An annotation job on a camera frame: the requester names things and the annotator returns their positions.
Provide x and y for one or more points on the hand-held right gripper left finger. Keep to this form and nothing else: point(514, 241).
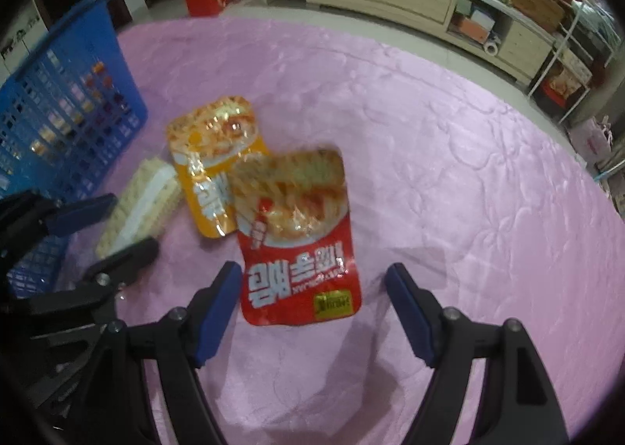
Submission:
point(215, 318)

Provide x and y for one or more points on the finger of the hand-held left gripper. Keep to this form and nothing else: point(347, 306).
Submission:
point(83, 218)
point(124, 259)

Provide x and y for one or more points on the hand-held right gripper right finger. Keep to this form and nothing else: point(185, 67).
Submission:
point(415, 323)

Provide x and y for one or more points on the clear cracker pack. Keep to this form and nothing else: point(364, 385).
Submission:
point(141, 201)

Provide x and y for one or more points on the red noodle snack packet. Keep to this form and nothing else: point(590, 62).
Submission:
point(293, 254)

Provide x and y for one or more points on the blue plastic basket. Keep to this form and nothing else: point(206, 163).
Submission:
point(73, 108)

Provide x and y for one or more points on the orange noodle snack packet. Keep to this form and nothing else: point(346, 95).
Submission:
point(210, 142)

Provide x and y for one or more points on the pink quilted cloth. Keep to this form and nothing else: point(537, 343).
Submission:
point(464, 181)

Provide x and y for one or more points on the pink plastic bag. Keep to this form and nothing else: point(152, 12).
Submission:
point(591, 142)

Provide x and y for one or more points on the white tape roll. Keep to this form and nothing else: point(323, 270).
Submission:
point(491, 48)

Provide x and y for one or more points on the orange box in cabinet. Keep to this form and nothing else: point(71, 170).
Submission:
point(468, 30)

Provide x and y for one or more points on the white metal rack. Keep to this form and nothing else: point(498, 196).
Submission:
point(561, 42)

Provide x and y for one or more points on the brown cardboard box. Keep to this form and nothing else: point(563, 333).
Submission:
point(532, 0)

